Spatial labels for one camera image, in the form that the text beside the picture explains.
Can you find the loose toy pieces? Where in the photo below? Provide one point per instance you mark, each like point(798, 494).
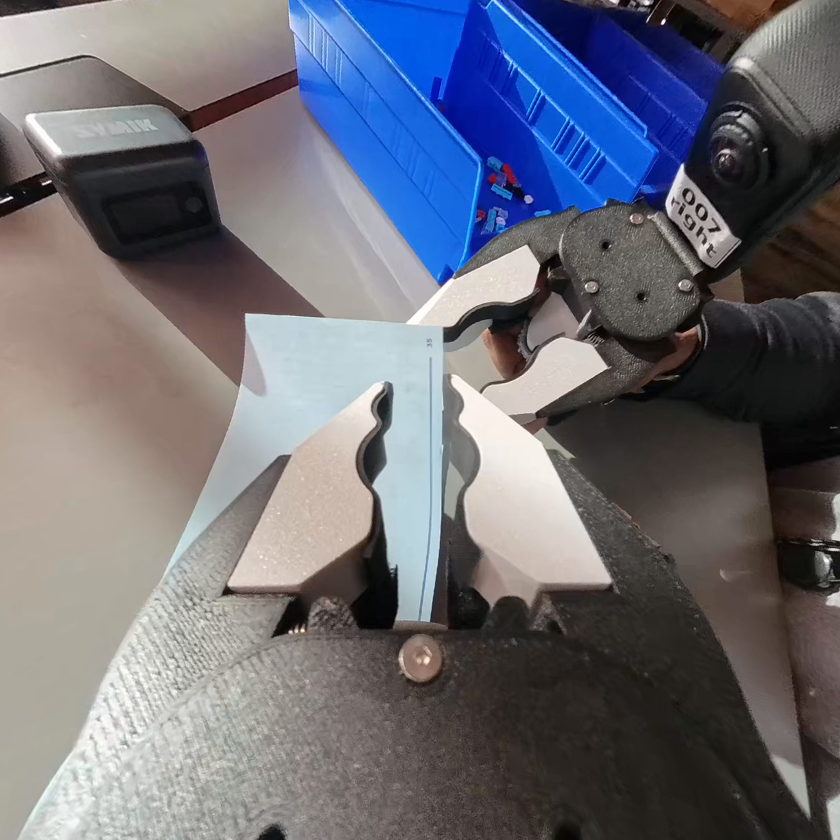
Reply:
point(502, 177)

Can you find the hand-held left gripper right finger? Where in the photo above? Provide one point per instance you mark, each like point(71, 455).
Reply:
point(531, 518)

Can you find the blue plastic bin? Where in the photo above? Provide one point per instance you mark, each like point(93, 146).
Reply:
point(656, 72)
point(367, 131)

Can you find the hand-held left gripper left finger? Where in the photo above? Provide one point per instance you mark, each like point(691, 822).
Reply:
point(308, 518)

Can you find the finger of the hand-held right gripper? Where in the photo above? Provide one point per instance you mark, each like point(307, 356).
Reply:
point(492, 279)
point(564, 374)

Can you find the toy brick instruction booklet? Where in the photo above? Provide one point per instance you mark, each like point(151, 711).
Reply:
point(315, 354)

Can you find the black box device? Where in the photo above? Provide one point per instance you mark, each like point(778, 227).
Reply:
point(131, 197)

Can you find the person's right hand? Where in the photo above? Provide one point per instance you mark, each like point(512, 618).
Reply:
point(505, 351)

